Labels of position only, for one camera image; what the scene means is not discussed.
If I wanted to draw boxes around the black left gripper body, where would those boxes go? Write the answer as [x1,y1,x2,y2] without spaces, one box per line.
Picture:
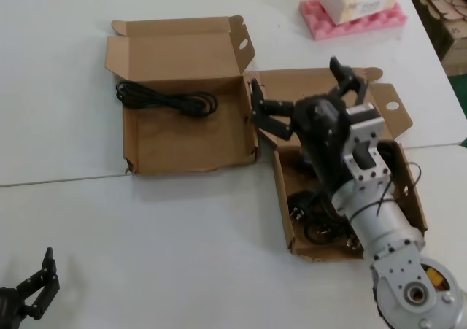
[0,287,28,326]

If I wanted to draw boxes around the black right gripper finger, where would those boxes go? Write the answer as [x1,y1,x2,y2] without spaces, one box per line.
[250,78,297,142]
[328,55,369,107]

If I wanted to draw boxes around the open cardboard box with cords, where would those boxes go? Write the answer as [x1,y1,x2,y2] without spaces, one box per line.
[243,66,429,263]

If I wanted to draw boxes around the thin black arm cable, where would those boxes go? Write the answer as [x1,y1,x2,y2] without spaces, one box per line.
[374,162,423,217]

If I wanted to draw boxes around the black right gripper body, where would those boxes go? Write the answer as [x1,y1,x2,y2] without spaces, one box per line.
[290,94,355,198]

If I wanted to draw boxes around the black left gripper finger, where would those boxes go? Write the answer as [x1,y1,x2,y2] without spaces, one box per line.
[15,247,61,321]

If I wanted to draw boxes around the empty open cardboard box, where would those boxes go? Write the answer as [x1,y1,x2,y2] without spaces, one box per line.
[104,15,260,179]

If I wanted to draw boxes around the stacked brown cardboard boxes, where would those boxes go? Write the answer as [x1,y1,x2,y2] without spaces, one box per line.
[405,0,467,75]

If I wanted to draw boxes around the black power cord bundle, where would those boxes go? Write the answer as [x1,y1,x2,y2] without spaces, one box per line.
[287,149,361,252]

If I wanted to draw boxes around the pink foam pad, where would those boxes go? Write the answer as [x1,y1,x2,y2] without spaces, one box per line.
[298,0,408,42]

